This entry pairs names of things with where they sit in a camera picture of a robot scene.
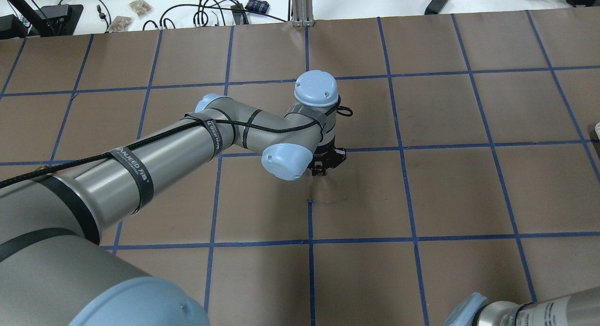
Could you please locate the aluminium frame post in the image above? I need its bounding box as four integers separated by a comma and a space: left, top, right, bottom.
291, 0, 315, 27

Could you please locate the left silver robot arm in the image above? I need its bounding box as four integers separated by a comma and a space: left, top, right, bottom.
1, 70, 346, 326

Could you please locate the blue checkered pouch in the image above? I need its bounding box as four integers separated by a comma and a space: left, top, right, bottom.
244, 0, 270, 15

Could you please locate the black power adapter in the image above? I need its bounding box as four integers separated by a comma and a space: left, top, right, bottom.
424, 0, 449, 15

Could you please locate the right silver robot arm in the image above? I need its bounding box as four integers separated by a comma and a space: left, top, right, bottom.
443, 287, 600, 326

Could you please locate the bag of small parts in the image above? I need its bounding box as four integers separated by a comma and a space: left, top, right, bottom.
128, 0, 153, 17

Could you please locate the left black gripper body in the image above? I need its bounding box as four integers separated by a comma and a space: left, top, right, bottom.
309, 141, 347, 172

